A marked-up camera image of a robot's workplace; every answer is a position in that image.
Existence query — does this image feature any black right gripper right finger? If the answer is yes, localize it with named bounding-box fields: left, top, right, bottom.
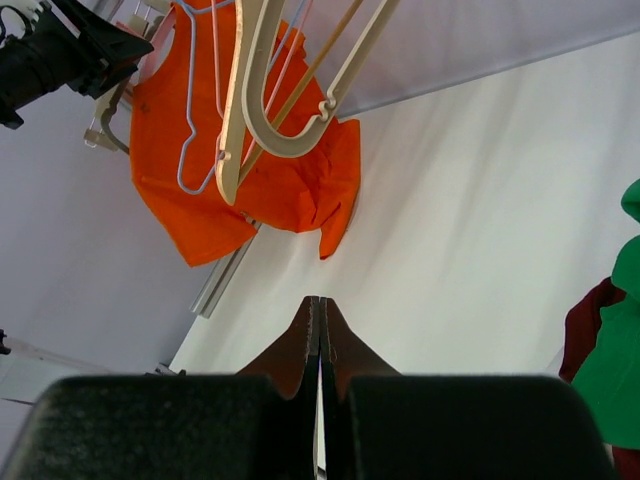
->
left=319, top=298, right=616, bottom=479

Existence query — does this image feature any wooden clip hanger left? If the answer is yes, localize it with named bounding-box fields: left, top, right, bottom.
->
left=84, top=1, right=171, bottom=155

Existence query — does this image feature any wooden hanger with metal hook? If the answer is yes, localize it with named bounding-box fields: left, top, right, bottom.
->
left=215, top=0, right=366, bottom=206

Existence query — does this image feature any dark maroon t shirt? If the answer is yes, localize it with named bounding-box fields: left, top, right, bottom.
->
left=559, top=278, right=639, bottom=480

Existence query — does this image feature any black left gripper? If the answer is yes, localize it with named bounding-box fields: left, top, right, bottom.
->
left=1, top=1, right=153, bottom=130

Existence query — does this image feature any blue wire hanger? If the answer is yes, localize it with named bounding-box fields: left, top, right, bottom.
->
left=177, top=0, right=316, bottom=194

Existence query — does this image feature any pink wire hanger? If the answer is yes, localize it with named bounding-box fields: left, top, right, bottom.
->
left=265, top=0, right=313, bottom=114

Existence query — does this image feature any orange t shirt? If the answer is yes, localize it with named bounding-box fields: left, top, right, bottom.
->
left=129, top=1, right=361, bottom=267

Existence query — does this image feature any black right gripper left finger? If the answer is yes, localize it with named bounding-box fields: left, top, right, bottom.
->
left=1, top=297, right=320, bottom=479

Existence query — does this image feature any green t shirt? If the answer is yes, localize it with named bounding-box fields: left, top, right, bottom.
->
left=570, top=178, right=640, bottom=451

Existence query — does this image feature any aluminium frame posts left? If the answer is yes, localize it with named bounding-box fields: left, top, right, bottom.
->
left=190, top=239, right=253, bottom=317

